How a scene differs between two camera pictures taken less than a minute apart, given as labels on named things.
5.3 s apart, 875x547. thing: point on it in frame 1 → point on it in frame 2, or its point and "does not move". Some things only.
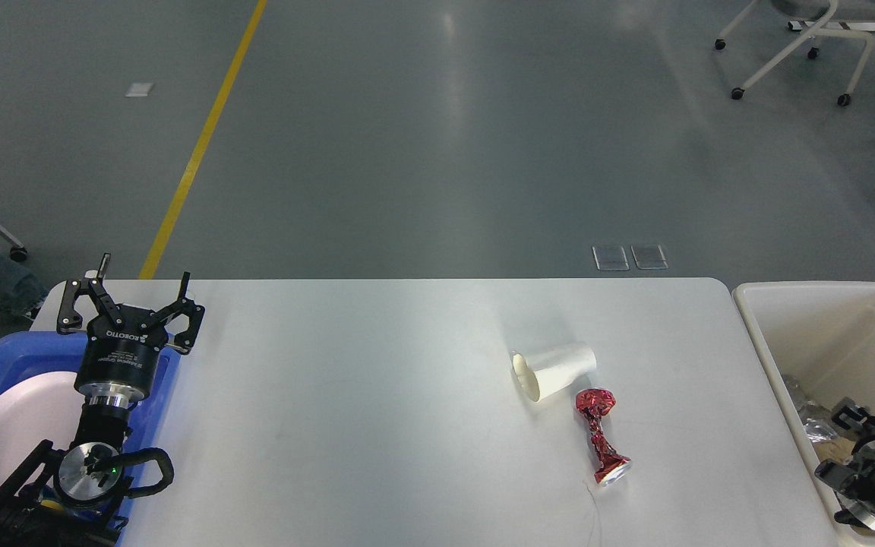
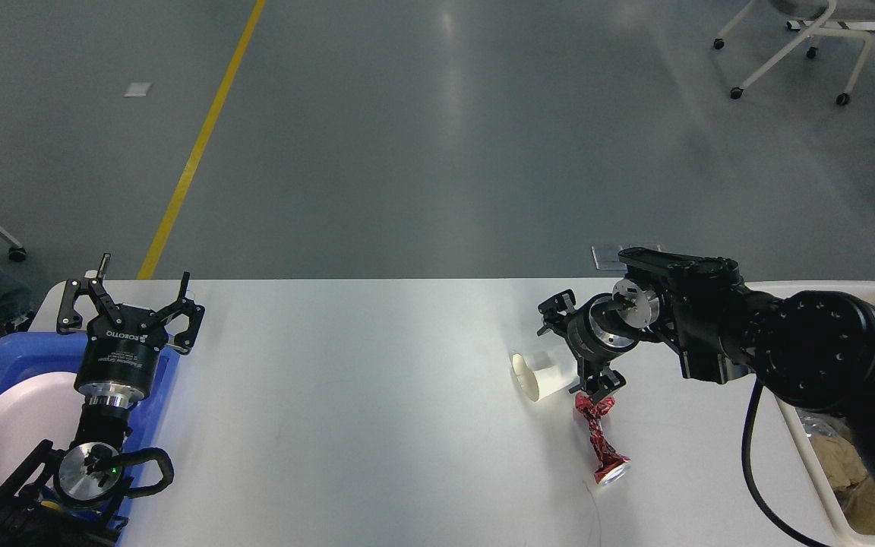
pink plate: x=11 y=420 does not move
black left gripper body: x=118 y=362 does not move
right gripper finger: x=842 y=478 → x=597 y=381
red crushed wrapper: x=594 y=403 does not move
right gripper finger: x=851 y=415 → x=557 y=306
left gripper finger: x=68 y=318 does not move
